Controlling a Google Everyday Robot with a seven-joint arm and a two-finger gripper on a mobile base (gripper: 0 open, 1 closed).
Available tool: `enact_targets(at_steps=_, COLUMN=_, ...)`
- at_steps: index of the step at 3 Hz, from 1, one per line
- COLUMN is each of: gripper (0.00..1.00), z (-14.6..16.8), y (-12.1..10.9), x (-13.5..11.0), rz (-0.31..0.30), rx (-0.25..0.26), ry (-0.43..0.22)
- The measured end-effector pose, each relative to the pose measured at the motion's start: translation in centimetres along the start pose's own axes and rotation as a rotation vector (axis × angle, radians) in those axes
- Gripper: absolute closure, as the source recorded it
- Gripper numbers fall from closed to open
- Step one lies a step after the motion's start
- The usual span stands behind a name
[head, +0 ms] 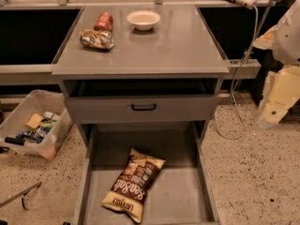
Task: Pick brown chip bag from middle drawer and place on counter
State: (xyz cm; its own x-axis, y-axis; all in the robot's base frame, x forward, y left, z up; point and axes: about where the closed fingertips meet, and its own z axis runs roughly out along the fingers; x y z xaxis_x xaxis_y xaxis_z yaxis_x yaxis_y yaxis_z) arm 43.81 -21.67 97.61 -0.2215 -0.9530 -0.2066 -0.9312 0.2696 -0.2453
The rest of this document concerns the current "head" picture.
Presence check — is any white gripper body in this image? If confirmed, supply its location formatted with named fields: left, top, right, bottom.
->
left=258, top=65, right=300, bottom=126

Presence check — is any brown sea salt chip bag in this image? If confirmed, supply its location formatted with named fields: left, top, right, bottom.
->
left=101, top=149, right=165, bottom=223

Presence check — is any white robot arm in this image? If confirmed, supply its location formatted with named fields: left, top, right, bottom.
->
left=257, top=0, right=300, bottom=128

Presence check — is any grey metal drawer cabinet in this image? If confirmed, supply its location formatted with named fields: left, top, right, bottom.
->
left=52, top=4, right=229, bottom=140

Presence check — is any open grey middle drawer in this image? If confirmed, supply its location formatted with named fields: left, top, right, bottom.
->
left=74, top=122, right=221, bottom=225

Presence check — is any grey top drawer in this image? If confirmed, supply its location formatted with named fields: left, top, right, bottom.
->
left=65, top=79, right=218, bottom=124

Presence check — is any white bowl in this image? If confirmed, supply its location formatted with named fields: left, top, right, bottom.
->
left=127, top=10, right=160, bottom=31

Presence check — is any crushed gold can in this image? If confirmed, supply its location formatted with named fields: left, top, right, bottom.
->
left=79, top=29, right=113, bottom=50

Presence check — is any yellow sponge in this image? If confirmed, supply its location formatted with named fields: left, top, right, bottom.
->
left=25, top=113, right=43, bottom=129

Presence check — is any clear plastic bin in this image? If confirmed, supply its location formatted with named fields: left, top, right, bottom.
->
left=0, top=90, right=72, bottom=159

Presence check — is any black tool in bin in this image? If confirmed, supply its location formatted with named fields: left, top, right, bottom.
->
left=5, top=137, right=24, bottom=146

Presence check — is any metal rod on floor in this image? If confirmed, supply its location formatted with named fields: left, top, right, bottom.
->
left=0, top=182, right=42, bottom=208

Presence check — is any white cable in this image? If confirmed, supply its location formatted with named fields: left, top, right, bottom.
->
left=214, top=4, right=261, bottom=141

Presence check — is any black drawer handle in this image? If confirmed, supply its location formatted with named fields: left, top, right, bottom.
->
left=131, top=103, right=157, bottom=112

